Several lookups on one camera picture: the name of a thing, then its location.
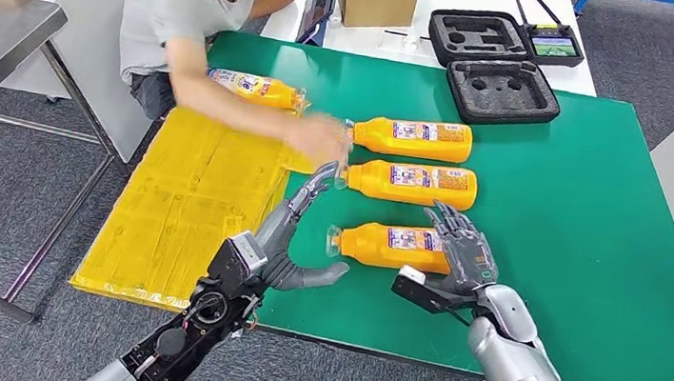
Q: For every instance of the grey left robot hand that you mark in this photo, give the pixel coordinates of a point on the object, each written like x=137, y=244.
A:
x=278, y=258

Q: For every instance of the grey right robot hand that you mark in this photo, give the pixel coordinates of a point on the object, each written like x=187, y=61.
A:
x=469, y=255

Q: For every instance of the orange detergent bottle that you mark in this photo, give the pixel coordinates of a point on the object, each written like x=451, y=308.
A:
x=369, y=183
x=381, y=138
x=260, y=88
x=368, y=246

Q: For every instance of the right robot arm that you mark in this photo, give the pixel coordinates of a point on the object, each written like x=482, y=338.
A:
x=519, y=375

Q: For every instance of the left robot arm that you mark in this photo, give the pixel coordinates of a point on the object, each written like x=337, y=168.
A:
x=186, y=343

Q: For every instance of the yellow plastic sheet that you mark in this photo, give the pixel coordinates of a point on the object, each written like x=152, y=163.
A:
x=184, y=197

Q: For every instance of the open black foam case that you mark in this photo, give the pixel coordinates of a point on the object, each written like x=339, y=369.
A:
x=499, y=107

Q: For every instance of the small clear plastic item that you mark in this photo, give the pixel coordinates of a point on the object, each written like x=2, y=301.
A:
x=404, y=42

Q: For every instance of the black remote controller with screen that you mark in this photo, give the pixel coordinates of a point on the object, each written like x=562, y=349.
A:
x=555, y=47

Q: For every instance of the dark tablet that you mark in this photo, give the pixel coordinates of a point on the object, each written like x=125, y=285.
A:
x=318, y=7

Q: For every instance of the seated person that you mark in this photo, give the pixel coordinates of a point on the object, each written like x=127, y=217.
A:
x=168, y=5

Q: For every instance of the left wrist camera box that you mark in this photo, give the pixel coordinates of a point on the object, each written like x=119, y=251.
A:
x=233, y=266

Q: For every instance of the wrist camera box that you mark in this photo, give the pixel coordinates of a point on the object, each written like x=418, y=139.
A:
x=233, y=266
x=426, y=294

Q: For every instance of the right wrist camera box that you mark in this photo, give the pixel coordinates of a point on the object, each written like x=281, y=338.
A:
x=426, y=294

